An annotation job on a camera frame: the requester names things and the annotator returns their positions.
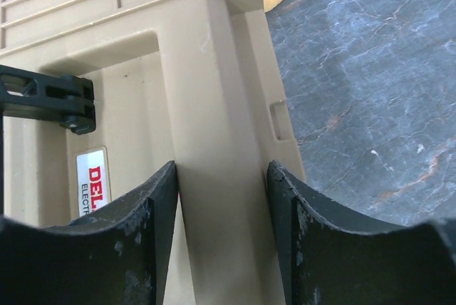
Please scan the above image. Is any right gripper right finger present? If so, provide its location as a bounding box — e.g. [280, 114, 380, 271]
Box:
[267, 161, 455, 304]

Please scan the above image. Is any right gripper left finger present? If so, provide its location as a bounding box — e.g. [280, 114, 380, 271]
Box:
[1, 161, 178, 304]

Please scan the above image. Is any tan plastic tool box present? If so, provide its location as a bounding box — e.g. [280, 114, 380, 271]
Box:
[1, 0, 304, 304]

